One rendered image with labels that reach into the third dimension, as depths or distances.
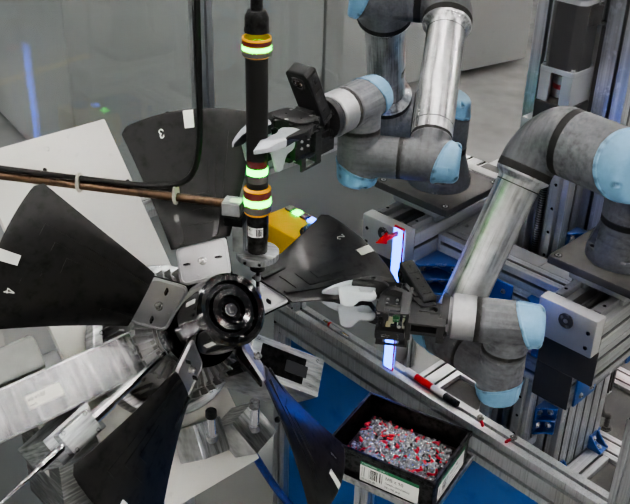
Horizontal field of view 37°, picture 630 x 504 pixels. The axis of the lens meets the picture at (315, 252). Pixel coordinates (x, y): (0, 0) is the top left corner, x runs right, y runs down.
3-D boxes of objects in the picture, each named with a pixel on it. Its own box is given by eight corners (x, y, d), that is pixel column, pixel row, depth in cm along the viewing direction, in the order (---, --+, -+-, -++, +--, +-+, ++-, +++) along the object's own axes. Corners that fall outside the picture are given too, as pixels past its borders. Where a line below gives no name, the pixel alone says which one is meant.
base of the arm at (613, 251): (608, 232, 212) (616, 192, 207) (671, 257, 202) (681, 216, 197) (571, 255, 202) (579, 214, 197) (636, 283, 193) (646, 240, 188)
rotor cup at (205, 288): (139, 319, 152) (173, 301, 142) (197, 265, 160) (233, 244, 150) (197, 387, 154) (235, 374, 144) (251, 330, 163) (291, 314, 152)
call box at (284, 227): (256, 259, 211) (256, 216, 206) (290, 244, 217) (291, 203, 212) (305, 288, 201) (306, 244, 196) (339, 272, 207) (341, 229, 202)
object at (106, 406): (167, 358, 156) (0, 512, 135) (159, 348, 156) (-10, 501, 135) (173, 355, 154) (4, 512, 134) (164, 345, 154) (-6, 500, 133)
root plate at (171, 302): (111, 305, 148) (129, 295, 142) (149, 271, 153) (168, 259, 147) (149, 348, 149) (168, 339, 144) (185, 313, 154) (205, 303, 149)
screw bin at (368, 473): (325, 468, 177) (326, 439, 173) (367, 418, 189) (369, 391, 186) (431, 515, 167) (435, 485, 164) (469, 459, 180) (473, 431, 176)
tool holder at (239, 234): (218, 263, 153) (217, 209, 148) (231, 242, 159) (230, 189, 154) (273, 270, 151) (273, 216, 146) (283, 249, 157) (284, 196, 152)
